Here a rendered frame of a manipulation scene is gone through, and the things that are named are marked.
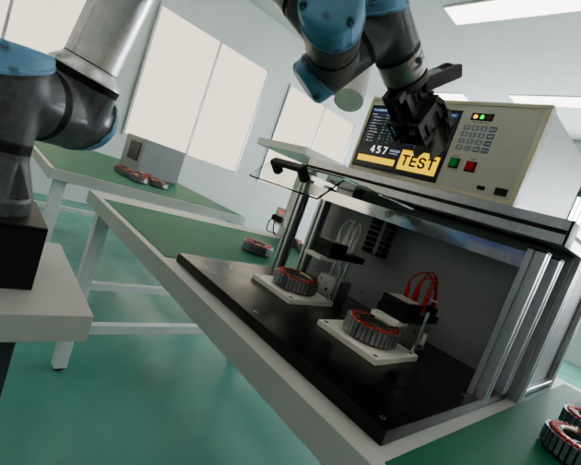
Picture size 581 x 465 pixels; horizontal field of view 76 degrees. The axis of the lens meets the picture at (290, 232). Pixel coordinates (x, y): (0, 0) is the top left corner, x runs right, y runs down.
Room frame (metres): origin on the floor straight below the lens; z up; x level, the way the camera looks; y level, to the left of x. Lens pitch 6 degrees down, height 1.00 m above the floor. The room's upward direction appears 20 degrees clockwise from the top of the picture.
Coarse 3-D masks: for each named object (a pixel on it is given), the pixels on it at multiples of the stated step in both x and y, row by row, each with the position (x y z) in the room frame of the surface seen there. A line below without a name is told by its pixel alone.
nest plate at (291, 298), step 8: (256, 280) 0.89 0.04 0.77; (264, 280) 0.87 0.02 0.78; (272, 280) 0.90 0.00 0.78; (272, 288) 0.85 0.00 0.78; (280, 288) 0.86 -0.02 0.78; (280, 296) 0.82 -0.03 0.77; (288, 296) 0.81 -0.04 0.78; (296, 296) 0.83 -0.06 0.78; (304, 296) 0.86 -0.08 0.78; (312, 296) 0.88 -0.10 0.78; (320, 296) 0.91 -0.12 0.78; (304, 304) 0.83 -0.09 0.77; (312, 304) 0.85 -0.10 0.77; (320, 304) 0.87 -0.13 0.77; (328, 304) 0.89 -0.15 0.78
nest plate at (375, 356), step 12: (324, 324) 0.72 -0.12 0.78; (336, 324) 0.74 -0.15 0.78; (336, 336) 0.69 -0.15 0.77; (348, 336) 0.69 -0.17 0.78; (360, 348) 0.65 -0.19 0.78; (372, 348) 0.67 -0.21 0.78; (396, 348) 0.72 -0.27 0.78; (372, 360) 0.63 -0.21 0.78; (384, 360) 0.64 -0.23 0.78; (396, 360) 0.66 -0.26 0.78; (408, 360) 0.70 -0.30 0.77
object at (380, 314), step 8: (384, 296) 0.78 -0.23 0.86; (392, 296) 0.76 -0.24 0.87; (400, 296) 0.79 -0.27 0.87; (384, 304) 0.77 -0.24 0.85; (392, 304) 0.76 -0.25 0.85; (400, 304) 0.75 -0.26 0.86; (408, 304) 0.73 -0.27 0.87; (416, 304) 0.76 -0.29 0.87; (376, 312) 0.75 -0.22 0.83; (384, 312) 0.77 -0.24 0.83; (392, 312) 0.75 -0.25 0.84; (400, 312) 0.74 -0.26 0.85; (408, 312) 0.74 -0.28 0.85; (416, 312) 0.76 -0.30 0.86; (384, 320) 0.74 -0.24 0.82; (392, 320) 0.72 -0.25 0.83; (400, 320) 0.73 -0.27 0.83; (408, 320) 0.74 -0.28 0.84; (416, 320) 0.76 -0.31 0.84; (432, 320) 0.81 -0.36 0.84
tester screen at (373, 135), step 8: (376, 112) 1.03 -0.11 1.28; (384, 112) 1.01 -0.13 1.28; (376, 120) 1.02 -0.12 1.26; (384, 120) 1.01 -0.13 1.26; (368, 128) 1.04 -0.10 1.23; (376, 128) 1.02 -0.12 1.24; (384, 128) 1.00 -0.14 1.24; (392, 128) 0.98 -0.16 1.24; (368, 136) 1.03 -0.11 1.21; (376, 136) 1.01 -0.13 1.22; (384, 136) 0.99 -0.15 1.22; (368, 144) 1.02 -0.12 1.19; (376, 144) 1.00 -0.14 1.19; (384, 144) 0.99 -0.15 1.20; (392, 144) 0.97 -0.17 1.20; (400, 144) 0.95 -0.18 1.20; (360, 152) 1.04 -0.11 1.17; (368, 152) 1.02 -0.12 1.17; (392, 152) 0.96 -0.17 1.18; (400, 152) 0.94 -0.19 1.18; (424, 152) 0.90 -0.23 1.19; (360, 160) 1.03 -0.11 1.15; (440, 160) 0.86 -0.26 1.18; (384, 168) 0.97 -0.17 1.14; (392, 168) 0.95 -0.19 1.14; (424, 176) 0.88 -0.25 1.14; (432, 176) 0.87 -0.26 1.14
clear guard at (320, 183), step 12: (264, 168) 0.88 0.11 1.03; (264, 180) 0.83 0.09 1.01; (276, 180) 0.81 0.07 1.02; (288, 180) 0.80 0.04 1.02; (312, 180) 0.77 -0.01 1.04; (324, 180) 0.76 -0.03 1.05; (336, 180) 0.74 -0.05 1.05; (348, 180) 0.75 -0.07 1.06; (300, 192) 0.74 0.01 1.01; (312, 192) 0.73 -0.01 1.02; (324, 192) 0.71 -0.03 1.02; (360, 192) 0.96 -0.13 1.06; (372, 192) 0.81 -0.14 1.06; (396, 204) 0.92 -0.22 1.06
